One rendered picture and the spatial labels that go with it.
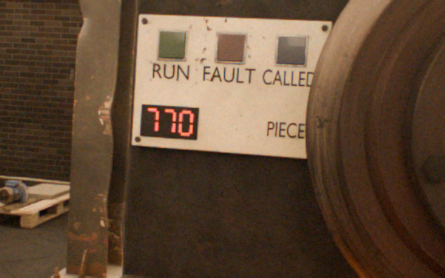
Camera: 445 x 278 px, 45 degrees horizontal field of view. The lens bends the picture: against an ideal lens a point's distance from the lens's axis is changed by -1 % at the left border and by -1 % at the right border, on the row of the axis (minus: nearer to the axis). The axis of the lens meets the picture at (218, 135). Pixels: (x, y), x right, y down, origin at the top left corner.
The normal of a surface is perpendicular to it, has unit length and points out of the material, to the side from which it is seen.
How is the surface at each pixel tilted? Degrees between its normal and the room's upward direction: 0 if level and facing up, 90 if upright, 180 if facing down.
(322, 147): 90
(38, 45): 90
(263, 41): 90
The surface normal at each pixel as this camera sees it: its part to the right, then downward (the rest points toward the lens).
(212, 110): -0.16, 0.04
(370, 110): -0.95, -0.11
